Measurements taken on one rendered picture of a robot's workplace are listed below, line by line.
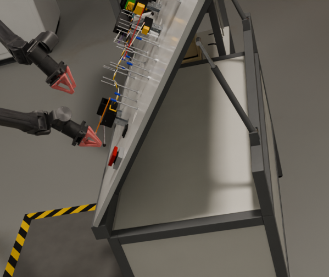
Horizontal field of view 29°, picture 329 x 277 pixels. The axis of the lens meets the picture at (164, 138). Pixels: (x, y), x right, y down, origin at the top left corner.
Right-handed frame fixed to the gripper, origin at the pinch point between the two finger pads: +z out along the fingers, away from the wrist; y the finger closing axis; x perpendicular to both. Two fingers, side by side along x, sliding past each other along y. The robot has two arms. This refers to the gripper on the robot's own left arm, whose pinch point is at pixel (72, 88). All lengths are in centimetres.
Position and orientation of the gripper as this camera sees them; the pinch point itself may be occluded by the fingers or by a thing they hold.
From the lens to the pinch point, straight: 228.4
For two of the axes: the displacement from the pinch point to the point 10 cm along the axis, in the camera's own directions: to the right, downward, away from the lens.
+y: 0.0, -4.5, 8.9
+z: 6.8, 6.6, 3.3
